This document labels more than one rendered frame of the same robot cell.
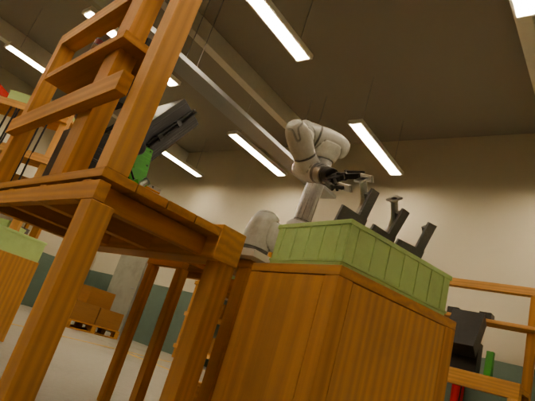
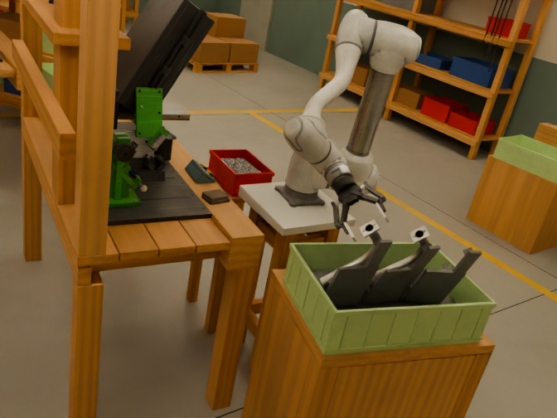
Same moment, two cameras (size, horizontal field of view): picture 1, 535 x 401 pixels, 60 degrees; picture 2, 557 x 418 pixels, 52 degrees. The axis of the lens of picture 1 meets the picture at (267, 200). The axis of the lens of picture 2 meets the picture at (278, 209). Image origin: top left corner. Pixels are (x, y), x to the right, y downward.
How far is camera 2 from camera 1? 1.51 m
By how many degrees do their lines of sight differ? 44
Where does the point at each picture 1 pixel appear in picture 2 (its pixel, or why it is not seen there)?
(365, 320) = (359, 388)
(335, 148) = (395, 60)
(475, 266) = not seen: outside the picture
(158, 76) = (98, 143)
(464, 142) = not seen: outside the picture
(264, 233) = (307, 177)
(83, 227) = (79, 311)
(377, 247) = (375, 321)
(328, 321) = (311, 405)
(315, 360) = not seen: outside the picture
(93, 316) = (225, 54)
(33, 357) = (81, 400)
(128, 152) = (96, 234)
